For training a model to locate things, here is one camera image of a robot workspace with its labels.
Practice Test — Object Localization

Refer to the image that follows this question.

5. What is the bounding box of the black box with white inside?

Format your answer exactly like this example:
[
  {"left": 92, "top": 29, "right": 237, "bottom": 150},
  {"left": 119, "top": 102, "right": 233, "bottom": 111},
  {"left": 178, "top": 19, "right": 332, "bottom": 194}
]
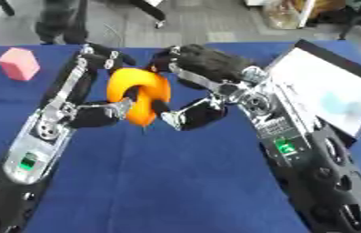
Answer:
[{"left": 261, "top": 39, "right": 361, "bottom": 148}]

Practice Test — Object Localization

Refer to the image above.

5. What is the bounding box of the orange ring toy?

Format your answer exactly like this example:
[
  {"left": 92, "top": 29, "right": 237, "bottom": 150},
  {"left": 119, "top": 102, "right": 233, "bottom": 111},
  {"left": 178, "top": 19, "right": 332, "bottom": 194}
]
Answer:
[{"left": 105, "top": 67, "right": 173, "bottom": 127}]

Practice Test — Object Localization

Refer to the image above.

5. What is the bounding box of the clear plastic bag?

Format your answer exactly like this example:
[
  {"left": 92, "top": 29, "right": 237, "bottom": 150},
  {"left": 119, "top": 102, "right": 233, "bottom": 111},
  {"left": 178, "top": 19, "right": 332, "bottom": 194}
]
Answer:
[{"left": 261, "top": 0, "right": 317, "bottom": 30}]

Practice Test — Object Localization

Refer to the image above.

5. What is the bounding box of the black office chair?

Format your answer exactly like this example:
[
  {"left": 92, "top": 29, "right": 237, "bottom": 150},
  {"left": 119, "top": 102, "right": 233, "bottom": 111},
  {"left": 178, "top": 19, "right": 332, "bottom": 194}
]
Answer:
[{"left": 34, "top": 0, "right": 91, "bottom": 46}]

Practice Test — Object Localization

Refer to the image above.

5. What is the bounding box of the pink cube block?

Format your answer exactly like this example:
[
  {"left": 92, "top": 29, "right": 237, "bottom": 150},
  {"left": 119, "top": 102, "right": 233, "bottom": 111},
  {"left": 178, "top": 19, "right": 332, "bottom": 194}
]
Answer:
[{"left": 0, "top": 46, "right": 42, "bottom": 82}]

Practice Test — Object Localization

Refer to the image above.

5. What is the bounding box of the black chair leg with caster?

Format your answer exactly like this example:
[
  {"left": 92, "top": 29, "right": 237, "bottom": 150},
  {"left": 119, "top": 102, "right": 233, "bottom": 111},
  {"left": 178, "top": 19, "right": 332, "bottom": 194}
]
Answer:
[{"left": 129, "top": 0, "right": 167, "bottom": 30}]

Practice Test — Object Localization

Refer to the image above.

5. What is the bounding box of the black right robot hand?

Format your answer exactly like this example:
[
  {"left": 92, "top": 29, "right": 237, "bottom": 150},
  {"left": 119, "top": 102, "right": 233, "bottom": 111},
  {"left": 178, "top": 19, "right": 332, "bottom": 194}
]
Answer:
[{"left": 143, "top": 43, "right": 269, "bottom": 132}]

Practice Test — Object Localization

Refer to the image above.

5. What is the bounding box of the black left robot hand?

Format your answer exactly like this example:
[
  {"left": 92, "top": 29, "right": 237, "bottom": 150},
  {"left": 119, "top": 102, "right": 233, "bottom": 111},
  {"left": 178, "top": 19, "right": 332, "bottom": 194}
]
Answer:
[{"left": 36, "top": 43, "right": 139, "bottom": 129}]

